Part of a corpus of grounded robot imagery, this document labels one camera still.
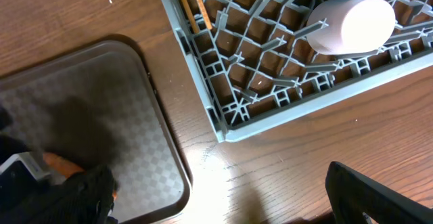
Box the pale pink cup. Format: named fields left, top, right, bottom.
left=306, top=0, right=396, bottom=55

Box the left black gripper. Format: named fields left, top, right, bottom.
left=0, top=105, right=51, bottom=215

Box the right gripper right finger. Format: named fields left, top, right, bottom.
left=325, top=161, right=432, bottom=224

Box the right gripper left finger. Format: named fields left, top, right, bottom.
left=1, top=164, right=117, bottom=224

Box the wooden chopstick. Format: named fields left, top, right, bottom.
left=181, top=0, right=200, bottom=34
left=196, top=0, right=212, bottom=30

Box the grey dishwasher rack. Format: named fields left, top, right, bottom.
left=162, top=0, right=432, bottom=142

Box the dark brown serving tray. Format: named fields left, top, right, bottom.
left=1, top=40, right=191, bottom=223

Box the orange carrot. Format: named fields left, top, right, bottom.
left=42, top=152, right=118, bottom=201

